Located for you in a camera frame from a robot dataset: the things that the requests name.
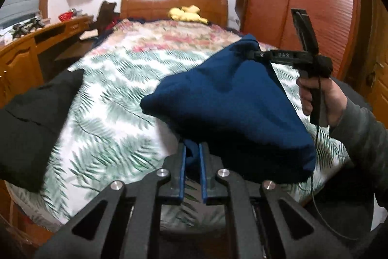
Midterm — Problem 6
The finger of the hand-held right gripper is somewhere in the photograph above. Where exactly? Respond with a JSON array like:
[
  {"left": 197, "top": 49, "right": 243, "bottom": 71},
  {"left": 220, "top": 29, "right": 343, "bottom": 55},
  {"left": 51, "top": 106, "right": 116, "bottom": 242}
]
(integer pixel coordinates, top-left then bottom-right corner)
[{"left": 245, "top": 48, "right": 272, "bottom": 61}]

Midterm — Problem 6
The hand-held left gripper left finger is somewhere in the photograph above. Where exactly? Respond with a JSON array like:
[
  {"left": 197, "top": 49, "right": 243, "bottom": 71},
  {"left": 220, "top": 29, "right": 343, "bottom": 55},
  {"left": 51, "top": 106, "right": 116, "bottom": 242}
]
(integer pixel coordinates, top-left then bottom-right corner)
[{"left": 33, "top": 142, "right": 187, "bottom": 259}]

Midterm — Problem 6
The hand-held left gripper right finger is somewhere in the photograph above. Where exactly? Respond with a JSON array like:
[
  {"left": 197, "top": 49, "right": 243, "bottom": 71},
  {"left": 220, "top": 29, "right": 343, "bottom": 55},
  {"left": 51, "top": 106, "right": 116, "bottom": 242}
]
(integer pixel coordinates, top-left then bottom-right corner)
[{"left": 198, "top": 142, "right": 354, "bottom": 259}]

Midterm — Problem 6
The navy blue suit jacket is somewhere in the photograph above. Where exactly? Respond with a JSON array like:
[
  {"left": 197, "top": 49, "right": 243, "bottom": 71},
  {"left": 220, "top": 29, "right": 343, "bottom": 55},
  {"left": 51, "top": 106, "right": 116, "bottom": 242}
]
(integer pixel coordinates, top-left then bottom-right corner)
[{"left": 140, "top": 34, "right": 316, "bottom": 184}]

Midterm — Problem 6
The person's right forearm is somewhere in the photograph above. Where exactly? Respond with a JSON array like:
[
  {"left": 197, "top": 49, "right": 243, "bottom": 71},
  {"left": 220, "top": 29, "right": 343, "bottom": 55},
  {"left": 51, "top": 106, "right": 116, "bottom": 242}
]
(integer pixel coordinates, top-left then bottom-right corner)
[{"left": 329, "top": 95, "right": 388, "bottom": 226}]

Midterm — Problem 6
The person's right hand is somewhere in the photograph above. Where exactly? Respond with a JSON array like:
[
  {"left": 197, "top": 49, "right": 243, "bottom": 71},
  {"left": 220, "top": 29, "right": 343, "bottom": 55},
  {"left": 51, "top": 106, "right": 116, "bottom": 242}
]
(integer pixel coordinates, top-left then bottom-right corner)
[{"left": 296, "top": 77, "right": 348, "bottom": 128}]

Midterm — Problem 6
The wooden door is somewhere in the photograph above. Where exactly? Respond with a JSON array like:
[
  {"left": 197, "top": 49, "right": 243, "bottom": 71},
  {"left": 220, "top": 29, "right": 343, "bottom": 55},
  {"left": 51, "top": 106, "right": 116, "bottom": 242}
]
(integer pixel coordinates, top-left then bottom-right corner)
[{"left": 361, "top": 0, "right": 388, "bottom": 114}]

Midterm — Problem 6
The yellow plush toy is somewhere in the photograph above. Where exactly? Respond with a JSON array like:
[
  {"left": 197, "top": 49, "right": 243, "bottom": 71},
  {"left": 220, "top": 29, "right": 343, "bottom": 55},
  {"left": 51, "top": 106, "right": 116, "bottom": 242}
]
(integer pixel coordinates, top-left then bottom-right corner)
[{"left": 168, "top": 5, "right": 208, "bottom": 24}]

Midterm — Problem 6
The floral blanket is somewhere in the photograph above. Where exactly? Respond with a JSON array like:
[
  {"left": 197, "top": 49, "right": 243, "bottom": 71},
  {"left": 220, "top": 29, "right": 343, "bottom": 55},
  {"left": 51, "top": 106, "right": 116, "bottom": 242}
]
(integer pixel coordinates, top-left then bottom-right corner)
[{"left": 91, "top": 19, "right": 243, "bottom": 55}]

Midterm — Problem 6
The wooden bed headboard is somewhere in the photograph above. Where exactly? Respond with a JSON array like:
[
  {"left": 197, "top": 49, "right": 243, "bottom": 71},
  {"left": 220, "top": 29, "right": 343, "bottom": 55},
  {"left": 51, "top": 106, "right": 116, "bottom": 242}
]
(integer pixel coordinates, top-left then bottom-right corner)
[{"left": 120, "top": 0, "right": 228, "bottom": 26}]

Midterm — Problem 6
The dark grey cloth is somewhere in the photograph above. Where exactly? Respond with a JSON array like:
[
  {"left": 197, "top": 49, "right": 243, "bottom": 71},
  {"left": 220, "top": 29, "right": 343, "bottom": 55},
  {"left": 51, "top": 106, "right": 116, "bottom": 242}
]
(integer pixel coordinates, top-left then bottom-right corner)
[{"left": 306, "top": 156, "right": 378, "bottom": 237}]

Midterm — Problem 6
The dark wooden chair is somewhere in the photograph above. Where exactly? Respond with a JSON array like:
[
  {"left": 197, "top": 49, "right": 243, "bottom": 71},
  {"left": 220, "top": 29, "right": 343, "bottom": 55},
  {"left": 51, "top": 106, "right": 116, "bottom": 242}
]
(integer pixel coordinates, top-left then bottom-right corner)
[{"left": 80, "top": 1, "right": 119, "bottom": 41}]

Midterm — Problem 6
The black cloth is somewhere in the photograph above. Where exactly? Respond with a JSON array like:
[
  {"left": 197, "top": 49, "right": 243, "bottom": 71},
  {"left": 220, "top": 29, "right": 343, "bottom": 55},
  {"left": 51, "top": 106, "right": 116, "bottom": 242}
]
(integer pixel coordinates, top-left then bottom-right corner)
[{"left": 0, "top": 69, "right": 86, "bottom": 193}]

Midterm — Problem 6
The wooden desk cabinet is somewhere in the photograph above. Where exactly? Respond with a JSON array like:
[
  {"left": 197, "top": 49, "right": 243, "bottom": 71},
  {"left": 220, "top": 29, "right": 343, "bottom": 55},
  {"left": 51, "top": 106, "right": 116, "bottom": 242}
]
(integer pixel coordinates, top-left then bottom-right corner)
[{"left": 0, "top": 15, "right": 96, "bottom": 114}]

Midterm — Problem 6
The black cable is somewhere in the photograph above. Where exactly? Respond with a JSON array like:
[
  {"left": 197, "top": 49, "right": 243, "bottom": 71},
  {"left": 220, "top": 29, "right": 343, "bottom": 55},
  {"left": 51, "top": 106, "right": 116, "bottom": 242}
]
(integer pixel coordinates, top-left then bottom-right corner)
[{"left": 308, "top": 77, "right": 364, "bottom": 243}]

